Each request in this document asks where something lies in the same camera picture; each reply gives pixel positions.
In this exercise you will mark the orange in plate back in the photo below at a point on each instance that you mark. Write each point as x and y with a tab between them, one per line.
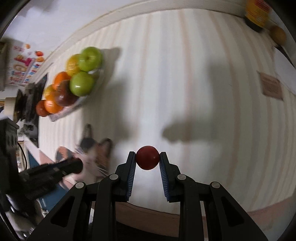
61	76

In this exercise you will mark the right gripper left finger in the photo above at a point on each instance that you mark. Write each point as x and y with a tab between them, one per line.
87	212

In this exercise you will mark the black gas stove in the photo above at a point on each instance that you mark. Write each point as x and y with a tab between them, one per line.
25	107

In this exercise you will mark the bright orange fruit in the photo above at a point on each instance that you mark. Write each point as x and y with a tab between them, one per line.
50	105

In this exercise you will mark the green apple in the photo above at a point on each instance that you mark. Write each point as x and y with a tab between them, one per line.
90	58
81	84

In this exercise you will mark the yellow-green citrus fruit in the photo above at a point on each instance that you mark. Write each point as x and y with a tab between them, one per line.
49	90

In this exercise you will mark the brown russet apple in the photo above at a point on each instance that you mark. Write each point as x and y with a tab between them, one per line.
63	95

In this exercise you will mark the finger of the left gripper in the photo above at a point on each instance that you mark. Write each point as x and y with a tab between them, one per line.
53	172

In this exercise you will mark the dark orange fruit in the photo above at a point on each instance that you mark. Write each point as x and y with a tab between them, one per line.
40	109

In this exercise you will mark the striped cat print mat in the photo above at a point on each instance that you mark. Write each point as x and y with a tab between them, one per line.
188	82

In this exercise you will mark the small brown round fruit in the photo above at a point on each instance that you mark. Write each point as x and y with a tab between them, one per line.
278	35

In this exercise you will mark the small red tomato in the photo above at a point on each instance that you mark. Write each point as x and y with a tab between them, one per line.
147	157

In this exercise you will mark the yellow lemon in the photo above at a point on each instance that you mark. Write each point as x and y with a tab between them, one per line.
72	65

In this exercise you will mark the colourful wall sticker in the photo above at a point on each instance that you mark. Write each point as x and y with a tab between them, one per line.
24	60

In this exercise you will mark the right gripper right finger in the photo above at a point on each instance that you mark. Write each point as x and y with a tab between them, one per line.
206	210

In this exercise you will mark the floral oval ceramic plate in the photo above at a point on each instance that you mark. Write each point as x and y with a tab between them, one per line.
98	75

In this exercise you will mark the brown sauce bottle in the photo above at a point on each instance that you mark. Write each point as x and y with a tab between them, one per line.
256	14

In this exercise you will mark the beige paper roll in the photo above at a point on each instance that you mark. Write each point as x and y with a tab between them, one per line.
10	107

